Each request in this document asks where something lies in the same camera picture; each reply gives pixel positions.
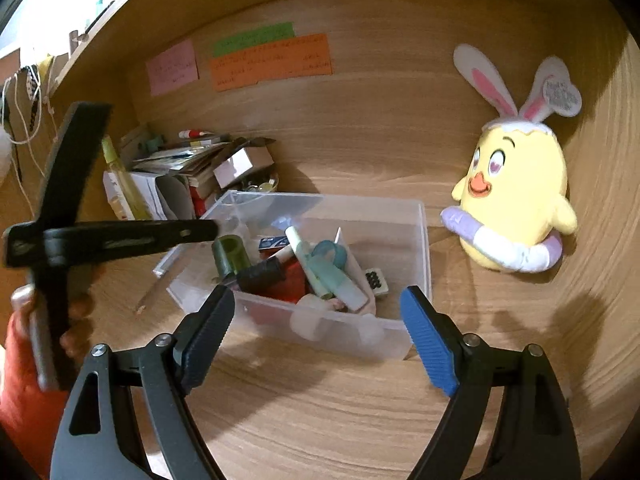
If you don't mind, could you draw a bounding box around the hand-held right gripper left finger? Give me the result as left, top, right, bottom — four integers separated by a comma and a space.
50, 284, 236, 480

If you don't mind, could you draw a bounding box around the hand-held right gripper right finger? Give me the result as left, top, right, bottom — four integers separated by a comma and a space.
400, 285, 582, 480

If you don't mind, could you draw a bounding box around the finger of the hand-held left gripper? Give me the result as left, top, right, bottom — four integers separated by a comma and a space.
2, 219, 219, 267

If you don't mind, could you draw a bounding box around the clear plastic storage box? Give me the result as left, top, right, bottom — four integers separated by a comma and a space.
152, 190, 433, 362

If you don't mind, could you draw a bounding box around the purple bottle with black cap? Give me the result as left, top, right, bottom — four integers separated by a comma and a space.
236, 257, 286, 293

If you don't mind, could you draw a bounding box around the grey dotted mahjong tile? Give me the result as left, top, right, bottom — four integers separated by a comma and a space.
364, 268, 388, 297

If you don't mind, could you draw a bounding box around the dark green bottle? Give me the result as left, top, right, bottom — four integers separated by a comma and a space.
211, 235, 252, 281

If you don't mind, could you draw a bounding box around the red envelope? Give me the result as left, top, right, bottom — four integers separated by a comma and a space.
250, 267, 308, 303

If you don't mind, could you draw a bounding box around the white gauze roll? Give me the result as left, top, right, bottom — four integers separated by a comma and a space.
290, 294, 331, 343

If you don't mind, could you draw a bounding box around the teal capsule case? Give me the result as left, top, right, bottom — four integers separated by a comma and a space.
307, 260, 361, 311

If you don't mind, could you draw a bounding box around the teal tape roll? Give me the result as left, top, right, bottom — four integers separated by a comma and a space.
310, 240, 348, 271

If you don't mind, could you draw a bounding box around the light green tube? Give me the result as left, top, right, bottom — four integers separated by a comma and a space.
285, 226, 333, 301

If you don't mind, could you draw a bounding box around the person's left hand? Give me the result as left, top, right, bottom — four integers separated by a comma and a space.
59, 266, 97, 363

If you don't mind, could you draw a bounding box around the yellow-green spray bottle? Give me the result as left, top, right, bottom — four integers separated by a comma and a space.
100, 135, 151, 221

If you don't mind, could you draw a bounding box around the red box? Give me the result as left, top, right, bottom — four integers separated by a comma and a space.
190, 187, 216, 216

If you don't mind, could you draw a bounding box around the stack of books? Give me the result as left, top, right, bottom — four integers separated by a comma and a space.
130, 132, 236, 181

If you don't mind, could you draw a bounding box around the small white box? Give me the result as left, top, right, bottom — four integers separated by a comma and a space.
212, 146, 276, 191

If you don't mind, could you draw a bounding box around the bowl of glass marbles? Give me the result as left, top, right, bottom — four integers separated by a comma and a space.
240, 175, 281, 196

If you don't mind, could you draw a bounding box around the pink sticky note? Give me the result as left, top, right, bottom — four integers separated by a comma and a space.
146, 40, 199, 97

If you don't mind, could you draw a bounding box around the yellow chick plush toy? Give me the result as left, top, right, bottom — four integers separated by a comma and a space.
440, 44, 584, 275

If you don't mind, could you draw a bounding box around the green sticky note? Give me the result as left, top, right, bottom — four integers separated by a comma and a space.
212, 22, 295, 58

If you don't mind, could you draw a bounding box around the orange sticky note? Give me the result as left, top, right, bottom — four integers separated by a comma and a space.
210, 33, 333, 93

